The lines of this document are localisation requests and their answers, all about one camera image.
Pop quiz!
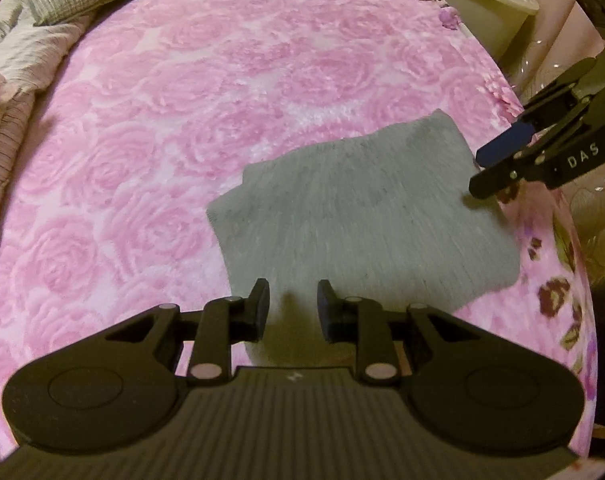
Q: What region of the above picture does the striped white duvet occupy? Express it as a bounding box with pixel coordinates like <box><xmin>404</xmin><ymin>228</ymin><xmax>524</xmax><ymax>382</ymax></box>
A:
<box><xmin>0</xmin><ymin>0</ymin><xmax>94</xmax><ymax>101</ymax></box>

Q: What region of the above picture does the grey sweater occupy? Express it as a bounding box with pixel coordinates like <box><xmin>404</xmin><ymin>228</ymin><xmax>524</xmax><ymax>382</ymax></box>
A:
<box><xmin>207</xmin><ymin>110</ymin><xmax>521</xmax><ymax>366</ymax></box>

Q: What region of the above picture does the pink rose bed blanket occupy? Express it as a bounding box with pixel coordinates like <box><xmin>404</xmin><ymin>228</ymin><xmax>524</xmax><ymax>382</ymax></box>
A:
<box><xmin>0</xmin><ymin>0</ymin><xmax>599</xmax><ymax>461</ymax></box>

